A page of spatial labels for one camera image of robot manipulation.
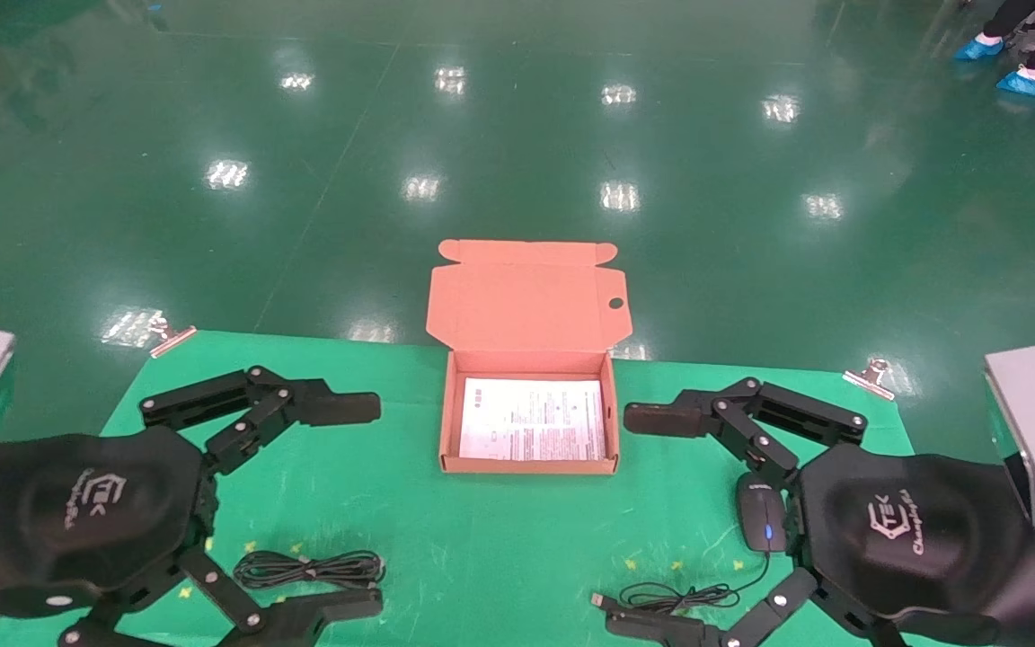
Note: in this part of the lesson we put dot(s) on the white printed instruction sheet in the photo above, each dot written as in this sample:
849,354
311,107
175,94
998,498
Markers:
531,418

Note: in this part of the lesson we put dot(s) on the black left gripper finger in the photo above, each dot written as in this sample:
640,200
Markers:
338,609
338,409

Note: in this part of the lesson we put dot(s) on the orange cardboard box with lid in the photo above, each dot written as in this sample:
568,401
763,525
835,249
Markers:
526,305

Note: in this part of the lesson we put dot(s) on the metal binder clip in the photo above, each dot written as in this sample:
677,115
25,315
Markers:
870,379
172,339

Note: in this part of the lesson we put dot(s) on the green table mat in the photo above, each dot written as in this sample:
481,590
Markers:
526,539

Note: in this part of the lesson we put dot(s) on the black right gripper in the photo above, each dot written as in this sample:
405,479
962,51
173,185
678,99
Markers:
913,530

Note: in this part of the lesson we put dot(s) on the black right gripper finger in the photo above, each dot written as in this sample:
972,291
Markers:
661,627
661,418

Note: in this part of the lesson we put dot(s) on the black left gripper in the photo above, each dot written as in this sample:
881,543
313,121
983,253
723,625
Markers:
77,512

